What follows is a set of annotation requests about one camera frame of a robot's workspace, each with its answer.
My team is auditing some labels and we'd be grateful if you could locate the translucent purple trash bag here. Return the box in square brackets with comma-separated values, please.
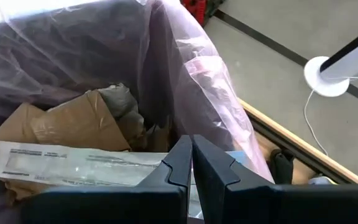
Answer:
[0, 0, 275, 224]

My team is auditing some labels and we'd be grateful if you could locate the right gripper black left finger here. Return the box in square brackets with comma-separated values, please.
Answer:
[135, 134, 193, 224]

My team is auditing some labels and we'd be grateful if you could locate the red and black toolbox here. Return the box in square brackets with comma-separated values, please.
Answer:
[180, 0, 226, 27]

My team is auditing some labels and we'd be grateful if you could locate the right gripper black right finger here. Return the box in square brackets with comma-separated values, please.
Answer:
[193, 134, 275, 224]

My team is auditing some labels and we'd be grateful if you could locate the white fan cable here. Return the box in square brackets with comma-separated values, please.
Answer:
[303, 88, 329, 156]

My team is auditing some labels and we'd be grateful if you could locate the white tower fan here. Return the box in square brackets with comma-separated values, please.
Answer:
[303, 21, 358, 98]

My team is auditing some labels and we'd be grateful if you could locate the brown paper bag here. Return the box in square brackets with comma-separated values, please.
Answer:
[0, 89, 171, 203]

